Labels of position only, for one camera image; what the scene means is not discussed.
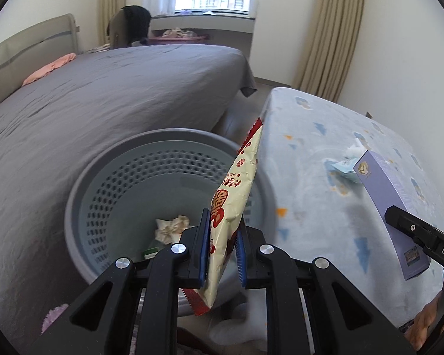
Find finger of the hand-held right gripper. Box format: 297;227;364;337
384;205;439;254

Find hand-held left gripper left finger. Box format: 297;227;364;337
30;208;211;355

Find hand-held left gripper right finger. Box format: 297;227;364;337
235;228;419;355

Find purple cardboard box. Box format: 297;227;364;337
353;150;432;281

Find cream and red snack wrapper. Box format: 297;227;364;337
181;117;263;316

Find grey perforated waste basket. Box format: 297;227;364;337
64;128;278;317

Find person's right hand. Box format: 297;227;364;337
407;292;444;346

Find white cloth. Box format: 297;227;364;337
207;292;269;355

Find light blue printed blanket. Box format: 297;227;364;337
240;87;444;326

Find blue and white tissue pack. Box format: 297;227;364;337
325;155;367;183

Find white tissue sheet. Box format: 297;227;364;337
346;138;369;159

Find pink fuzzy slipper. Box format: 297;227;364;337
41;303;69;335

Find grey bed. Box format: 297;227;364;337
0;44;258;326

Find beige curtain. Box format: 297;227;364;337
98;0;128;45
292;0;367;102

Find pink basin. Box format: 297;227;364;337
148;34;210;46

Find clothes in basin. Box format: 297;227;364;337
162;27;197;38

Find brown chair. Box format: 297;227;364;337
107;9;129;49

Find pink cloth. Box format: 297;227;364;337
21;52;77;86

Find grey bed headboard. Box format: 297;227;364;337
0;13;78;113

